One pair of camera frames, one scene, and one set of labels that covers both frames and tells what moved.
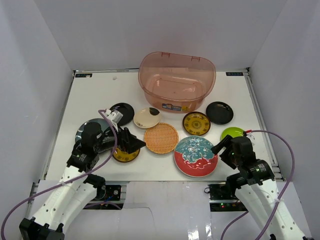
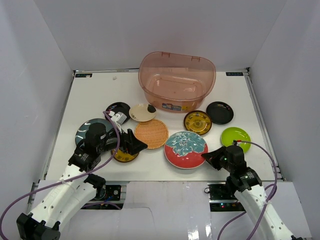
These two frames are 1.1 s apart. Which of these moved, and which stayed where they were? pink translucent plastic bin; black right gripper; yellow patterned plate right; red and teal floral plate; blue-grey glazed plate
Moved: black right gripper; red and teal floral plate
Stayed: blue-grey glazed plate; pink translucent plastic bin; yellow patterned plate right
